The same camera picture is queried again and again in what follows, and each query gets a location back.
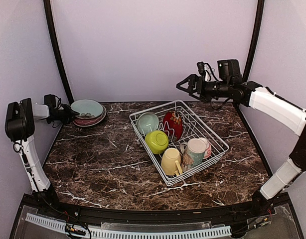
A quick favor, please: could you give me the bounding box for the white wire dish rack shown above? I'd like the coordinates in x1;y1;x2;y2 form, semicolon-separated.
129;100;229;186

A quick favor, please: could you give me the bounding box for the right black frame post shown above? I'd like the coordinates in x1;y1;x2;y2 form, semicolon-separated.
243;0;265;82

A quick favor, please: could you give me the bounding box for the black frame post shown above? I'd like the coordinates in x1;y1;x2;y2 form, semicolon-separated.
243;0;265;82
43;0;74;104

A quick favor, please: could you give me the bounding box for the teal patterned mug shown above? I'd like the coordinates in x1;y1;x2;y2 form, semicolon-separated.
180;138;206;172

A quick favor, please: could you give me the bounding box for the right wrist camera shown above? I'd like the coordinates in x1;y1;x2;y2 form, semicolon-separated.
197;62;218;82

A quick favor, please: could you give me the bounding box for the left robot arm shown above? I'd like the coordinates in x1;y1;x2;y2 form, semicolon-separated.
4;94;79;193

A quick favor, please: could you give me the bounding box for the black front rail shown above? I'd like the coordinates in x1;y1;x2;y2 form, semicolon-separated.
20;189;291;230

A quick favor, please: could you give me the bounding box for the pink and white cup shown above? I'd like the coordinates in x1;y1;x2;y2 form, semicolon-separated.
199;137;212;159

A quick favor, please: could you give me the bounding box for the left black frame post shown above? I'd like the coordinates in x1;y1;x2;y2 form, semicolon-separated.
43;0;74;104

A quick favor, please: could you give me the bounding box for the white slotted cable duct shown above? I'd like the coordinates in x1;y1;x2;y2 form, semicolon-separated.
25;213;232;239

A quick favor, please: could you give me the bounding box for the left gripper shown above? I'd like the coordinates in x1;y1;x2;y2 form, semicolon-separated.
49;103;80;125

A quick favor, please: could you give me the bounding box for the light teal plate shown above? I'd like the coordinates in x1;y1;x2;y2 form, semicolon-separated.
70;99;104;120

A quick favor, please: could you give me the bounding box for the dark red floral bowl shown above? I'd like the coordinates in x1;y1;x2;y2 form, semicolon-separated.
162;111;183;142

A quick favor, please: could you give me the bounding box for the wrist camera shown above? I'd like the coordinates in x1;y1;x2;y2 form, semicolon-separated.
44;94;62;110
197;62;218;82

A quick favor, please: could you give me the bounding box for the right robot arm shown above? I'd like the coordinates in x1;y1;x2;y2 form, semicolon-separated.
176;59;306;216

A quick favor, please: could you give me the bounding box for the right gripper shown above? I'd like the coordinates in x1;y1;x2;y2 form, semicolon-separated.
176;74;231;103

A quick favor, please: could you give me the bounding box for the yellow mug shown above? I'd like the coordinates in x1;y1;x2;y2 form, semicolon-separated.
161;148;183;176

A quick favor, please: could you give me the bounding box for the lime green bowl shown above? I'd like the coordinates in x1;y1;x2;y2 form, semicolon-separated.
145;130;169;154

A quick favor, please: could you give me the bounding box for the light teal bowl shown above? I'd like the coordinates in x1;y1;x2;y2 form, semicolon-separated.
137;112;159;135

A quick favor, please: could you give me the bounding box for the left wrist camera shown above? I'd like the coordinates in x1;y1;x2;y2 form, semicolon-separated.
44;94;62;110

